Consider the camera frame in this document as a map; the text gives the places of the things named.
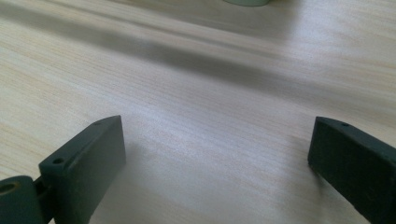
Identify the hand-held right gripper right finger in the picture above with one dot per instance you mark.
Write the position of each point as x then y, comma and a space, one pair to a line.
351, 165

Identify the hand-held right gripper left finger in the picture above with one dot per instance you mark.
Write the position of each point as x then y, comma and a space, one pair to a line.
90, 165

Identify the pale green round container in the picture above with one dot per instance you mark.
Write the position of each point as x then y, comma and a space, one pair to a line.
247, 2

